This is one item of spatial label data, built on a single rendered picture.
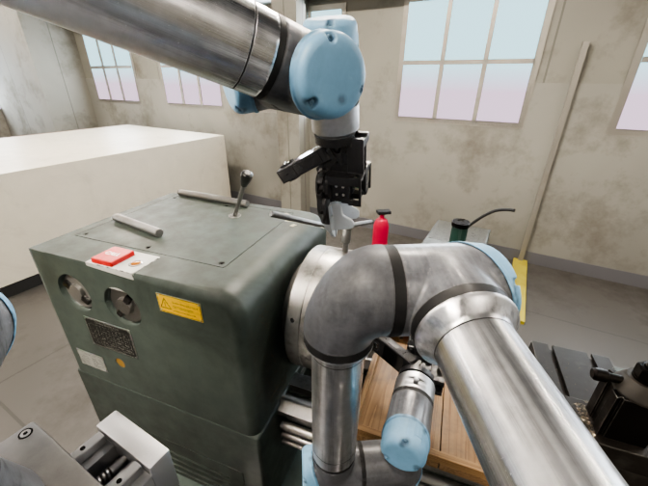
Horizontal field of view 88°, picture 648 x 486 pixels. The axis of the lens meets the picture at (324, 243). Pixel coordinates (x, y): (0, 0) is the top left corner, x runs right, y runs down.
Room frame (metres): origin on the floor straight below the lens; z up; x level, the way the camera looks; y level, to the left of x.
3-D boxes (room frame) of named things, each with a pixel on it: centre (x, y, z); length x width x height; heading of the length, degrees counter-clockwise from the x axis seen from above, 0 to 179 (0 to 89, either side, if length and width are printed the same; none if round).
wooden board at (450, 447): (0.62, -0.26, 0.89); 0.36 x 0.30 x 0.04; 160
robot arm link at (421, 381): (0.45, -0.17, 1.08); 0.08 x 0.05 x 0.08; 69
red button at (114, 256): (0.65, 0.46, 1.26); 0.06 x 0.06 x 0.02; 70
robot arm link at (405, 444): (0.37, -0.15, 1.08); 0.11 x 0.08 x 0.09; 159
